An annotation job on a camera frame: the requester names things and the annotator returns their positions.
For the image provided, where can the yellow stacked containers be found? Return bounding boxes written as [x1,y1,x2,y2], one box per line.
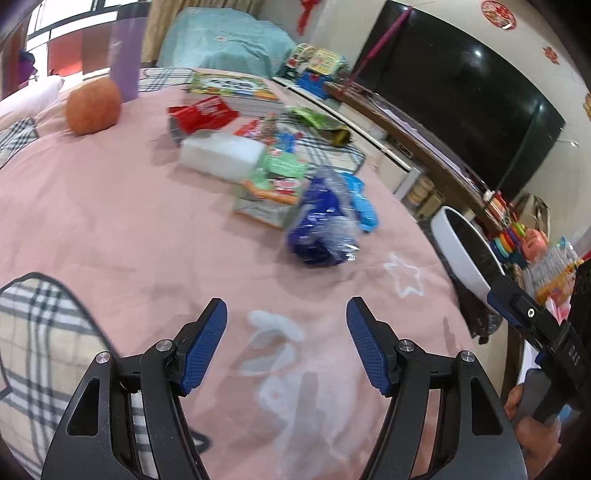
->
[409,178,435,204]

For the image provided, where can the balcony window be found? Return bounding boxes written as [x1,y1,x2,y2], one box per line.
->
[25,0,153,75]

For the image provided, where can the pink blanket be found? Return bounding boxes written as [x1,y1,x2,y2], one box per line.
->
[0,67,476,480]

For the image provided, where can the blue toy cash register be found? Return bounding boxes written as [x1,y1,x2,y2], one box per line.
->
[295,71,338,100]

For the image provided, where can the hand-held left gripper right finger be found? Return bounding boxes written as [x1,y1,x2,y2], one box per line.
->
[346,296,529,480]

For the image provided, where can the round red wall decoration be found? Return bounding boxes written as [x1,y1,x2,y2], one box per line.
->
[480,0,517,28]

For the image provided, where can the white television cabinet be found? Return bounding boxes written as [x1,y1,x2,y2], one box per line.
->
[272,76,509,232]

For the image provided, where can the rainbow ring stacker toy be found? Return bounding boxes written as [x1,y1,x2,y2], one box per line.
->
[489,223,527,268]

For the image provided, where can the red snack packet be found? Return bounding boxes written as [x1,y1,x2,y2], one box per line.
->
[167,96,234,136]

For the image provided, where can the beige patterned curtain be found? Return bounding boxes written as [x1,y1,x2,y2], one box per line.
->
[143,0,174,65]

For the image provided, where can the pink pole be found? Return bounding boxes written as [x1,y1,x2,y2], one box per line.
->
[342,7,413,95]

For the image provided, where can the brown paper bag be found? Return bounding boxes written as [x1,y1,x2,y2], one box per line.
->
[510,193,551,232]

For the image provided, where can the white foam block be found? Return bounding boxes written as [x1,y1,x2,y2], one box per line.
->
[179,130,267,182]

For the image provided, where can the black white-rimmed trash bin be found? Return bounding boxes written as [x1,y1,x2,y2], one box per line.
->
[429,205,506,344]

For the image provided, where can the orange pink toy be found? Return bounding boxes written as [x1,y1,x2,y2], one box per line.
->
[524,228,550,259]

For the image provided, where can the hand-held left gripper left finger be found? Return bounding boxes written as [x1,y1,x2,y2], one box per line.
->
[41,298,229,480]

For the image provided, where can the black flat television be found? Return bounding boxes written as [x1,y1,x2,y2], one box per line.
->
[344,0,566,195]

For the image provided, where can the green gold snack bag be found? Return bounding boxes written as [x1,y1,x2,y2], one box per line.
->
[286,106,352,145]

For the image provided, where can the purple drink bottle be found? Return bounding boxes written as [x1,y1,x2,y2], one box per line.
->
[108,14,147,101]

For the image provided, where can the pale pink cushion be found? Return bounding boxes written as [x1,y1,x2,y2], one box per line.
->
[0,74,65,132]

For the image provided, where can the colourful activity toy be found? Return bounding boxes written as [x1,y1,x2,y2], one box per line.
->
[308,46,347,77]

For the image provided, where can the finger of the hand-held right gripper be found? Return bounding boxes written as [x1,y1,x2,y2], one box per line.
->
[487,274,561,356]

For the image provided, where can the red lantern string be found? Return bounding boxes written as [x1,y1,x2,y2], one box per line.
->
[298,0,319,33]

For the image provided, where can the orange fruit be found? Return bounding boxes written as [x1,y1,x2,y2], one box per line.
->
[65,78,123,137]

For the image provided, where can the green orange snack packet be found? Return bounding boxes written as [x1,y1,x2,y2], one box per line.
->
[232,171,310,230]

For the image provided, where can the person's right hand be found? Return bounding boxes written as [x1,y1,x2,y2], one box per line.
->
[503,383,564,480]

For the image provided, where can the teal cloth covered armchair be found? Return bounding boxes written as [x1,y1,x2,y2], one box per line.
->
[157,7,297,79]

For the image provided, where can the light blue plastic toy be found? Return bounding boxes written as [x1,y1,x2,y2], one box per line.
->
[344,172,380,233]

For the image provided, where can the blue item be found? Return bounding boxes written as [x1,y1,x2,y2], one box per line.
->
[286,165,363,268]

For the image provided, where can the red blue candy wrappers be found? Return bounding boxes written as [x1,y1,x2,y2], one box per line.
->
[235,117,296,153]

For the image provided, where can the green picture book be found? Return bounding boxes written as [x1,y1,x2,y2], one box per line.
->
[187,71,284,116]

